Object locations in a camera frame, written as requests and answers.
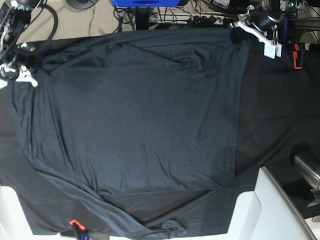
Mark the blue plastic bin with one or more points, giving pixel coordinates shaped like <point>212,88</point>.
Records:
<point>145,3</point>

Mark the black table cloth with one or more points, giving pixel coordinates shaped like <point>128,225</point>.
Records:
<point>279,114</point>

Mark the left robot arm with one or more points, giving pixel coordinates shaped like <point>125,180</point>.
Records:
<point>288,8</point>

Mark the white power strip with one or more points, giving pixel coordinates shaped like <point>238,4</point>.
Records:
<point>184,18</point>

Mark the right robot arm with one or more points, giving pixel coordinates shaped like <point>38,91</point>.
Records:
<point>16,16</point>

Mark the blue clamp handle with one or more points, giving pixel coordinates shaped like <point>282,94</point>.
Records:
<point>283,31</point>

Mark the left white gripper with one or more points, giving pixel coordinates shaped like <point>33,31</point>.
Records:
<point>258,22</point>

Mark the white panel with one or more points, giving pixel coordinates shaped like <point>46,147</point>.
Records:
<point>13,222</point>
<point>267,213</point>

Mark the black table leg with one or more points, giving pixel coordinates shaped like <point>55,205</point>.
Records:
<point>142,16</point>

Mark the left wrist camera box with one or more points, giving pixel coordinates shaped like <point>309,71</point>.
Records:
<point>272,51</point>

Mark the dark grey T-shirt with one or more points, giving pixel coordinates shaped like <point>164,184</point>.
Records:
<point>140,127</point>

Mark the white panel left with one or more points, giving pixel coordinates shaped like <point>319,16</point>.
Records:
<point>13,222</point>

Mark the orange black clamp bottom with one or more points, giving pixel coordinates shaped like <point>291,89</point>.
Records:
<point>80,232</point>

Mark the shiny metal pole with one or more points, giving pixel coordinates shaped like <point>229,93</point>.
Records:
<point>308,166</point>

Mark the orange black clamp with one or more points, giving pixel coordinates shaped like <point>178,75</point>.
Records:
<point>80,232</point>
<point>298,55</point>

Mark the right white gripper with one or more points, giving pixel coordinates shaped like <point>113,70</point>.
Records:
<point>15,73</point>

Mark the orange black clamp right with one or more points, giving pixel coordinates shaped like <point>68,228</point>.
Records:
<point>298,55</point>

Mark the white panel right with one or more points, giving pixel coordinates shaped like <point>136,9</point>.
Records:
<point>267,213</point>

